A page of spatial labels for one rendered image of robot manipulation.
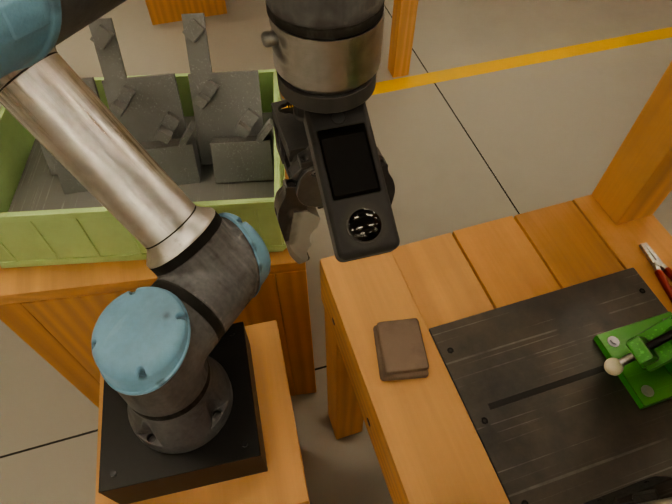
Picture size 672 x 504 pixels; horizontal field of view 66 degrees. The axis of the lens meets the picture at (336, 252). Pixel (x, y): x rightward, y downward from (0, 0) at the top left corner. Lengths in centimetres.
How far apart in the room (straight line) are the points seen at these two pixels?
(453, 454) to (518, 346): 22
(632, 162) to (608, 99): 197
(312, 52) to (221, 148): 85
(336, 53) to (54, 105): 40
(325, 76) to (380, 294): 65
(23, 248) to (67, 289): 12
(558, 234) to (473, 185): 130
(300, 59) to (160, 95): 90
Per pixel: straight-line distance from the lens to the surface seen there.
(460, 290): 101
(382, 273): 98
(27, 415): 207
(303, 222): 46
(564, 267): 110
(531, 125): 279
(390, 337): 88
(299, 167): 41
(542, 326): 99
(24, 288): 126
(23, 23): 28
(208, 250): 68
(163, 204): 68
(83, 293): 123
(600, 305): 105
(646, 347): 92
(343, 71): 35
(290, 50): 35
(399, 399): 87
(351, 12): 33
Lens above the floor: 172
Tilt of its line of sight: 55 degrees down
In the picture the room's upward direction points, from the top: straight up
